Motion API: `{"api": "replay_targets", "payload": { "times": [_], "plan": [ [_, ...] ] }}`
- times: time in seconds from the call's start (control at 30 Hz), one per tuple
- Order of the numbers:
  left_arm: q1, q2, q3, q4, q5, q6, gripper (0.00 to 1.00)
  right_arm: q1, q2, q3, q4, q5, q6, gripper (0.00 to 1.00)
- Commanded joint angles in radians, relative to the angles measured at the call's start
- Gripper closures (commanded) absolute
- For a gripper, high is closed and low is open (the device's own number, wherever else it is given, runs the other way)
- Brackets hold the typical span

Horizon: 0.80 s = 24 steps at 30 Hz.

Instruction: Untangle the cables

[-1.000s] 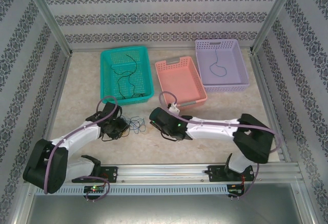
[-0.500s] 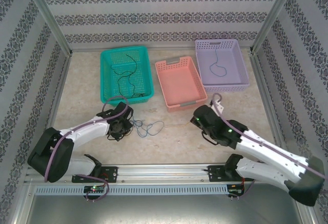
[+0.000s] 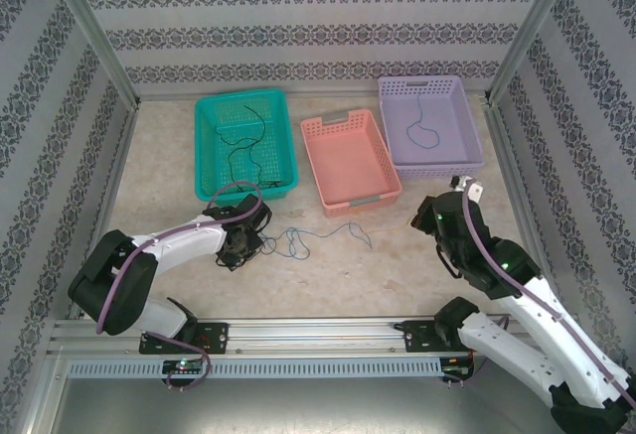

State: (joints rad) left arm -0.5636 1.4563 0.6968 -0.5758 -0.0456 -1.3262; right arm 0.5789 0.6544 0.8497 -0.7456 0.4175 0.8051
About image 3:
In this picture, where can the teal plastic basket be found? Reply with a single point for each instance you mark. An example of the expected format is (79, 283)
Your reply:
(278, 156)

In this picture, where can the pink plastic basket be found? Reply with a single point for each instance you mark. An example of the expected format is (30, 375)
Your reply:
(348, 166)

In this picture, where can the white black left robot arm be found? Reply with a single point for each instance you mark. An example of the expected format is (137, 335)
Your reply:
(184, 240)

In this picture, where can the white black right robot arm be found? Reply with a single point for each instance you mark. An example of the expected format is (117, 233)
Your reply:
(526, 325)

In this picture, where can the purple plastic basket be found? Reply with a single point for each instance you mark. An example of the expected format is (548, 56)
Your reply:
(447, 126)

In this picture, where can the small circuit board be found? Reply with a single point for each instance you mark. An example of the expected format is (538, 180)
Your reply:
(184, 365)
(457, 365)

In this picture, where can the aluminium side rail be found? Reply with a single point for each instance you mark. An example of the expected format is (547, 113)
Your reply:
(517, 181)
(107, 205)

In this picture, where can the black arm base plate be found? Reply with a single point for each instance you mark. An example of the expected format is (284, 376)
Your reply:
(213, 337)
(420, 337)

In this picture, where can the aluminium mounting rail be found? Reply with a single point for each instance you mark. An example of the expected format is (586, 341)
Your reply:
(313, 337)

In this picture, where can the aluminium back rail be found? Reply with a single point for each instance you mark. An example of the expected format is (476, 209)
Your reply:
(338, 95)

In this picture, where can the aluminium frame post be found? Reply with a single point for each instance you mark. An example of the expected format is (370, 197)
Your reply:
(530, 32)
(94, 32)

